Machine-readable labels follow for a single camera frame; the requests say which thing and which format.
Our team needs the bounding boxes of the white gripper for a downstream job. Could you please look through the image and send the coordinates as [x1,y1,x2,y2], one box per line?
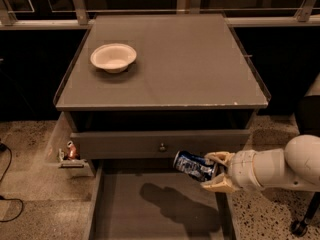
[201,150,263,193]

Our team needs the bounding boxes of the blue pepsi can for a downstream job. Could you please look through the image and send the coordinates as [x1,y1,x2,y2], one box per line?
[173,151,218,182]

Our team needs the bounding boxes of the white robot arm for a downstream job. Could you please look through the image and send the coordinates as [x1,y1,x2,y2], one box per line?
[201,135,320,193]

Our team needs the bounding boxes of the grey top drawer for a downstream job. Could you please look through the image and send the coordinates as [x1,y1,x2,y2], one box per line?
[71,130,250,159]

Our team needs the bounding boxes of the round metal drawer knob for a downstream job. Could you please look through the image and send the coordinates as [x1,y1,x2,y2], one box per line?
[159,143,167,152]

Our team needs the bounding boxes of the grey open middle drawer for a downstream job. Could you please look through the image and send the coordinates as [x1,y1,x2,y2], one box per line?
[84,159,240,240]

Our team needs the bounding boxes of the grey drawer cabinet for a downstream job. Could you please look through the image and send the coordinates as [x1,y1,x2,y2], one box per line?
[53,13,273,240]

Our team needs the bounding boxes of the orange bottle in bin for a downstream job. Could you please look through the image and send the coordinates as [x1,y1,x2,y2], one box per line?
[67,141,80,160]

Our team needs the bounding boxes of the white paper bowl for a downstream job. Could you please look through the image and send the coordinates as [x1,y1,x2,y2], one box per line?
[90,43,137,73]

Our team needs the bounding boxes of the black floor cable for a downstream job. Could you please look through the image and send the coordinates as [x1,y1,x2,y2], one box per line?
[0,140,25,223]

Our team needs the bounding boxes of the metal window railing frame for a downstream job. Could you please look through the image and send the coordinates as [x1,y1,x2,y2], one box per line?
[0,0,320,30]

